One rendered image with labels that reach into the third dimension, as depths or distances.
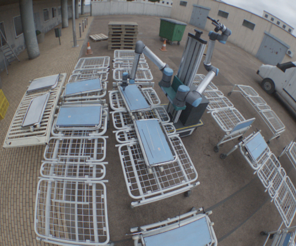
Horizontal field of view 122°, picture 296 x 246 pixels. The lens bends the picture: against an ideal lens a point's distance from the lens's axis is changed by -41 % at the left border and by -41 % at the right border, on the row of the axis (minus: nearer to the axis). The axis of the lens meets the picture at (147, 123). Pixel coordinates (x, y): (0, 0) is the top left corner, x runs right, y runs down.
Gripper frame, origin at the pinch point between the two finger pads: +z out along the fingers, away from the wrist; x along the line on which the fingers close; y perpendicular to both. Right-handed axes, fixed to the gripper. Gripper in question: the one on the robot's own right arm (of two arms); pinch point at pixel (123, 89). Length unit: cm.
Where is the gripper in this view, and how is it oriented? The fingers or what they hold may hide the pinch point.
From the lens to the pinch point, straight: 254.4
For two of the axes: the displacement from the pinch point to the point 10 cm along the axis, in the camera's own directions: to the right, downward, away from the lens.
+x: -9.0, 1.8, -3.9
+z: -1.8, 6.7, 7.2
